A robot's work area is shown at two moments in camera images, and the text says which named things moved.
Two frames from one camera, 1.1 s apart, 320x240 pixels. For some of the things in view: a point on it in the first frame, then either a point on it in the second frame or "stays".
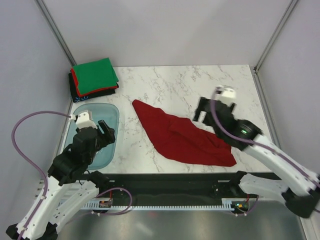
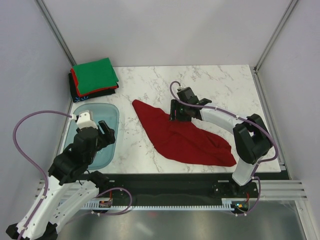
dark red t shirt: x=183 y=139 stays
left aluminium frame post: x=42 y=7 stays
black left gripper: x=108 y=137 stays
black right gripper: x=201 y=102 → x=174 y=106
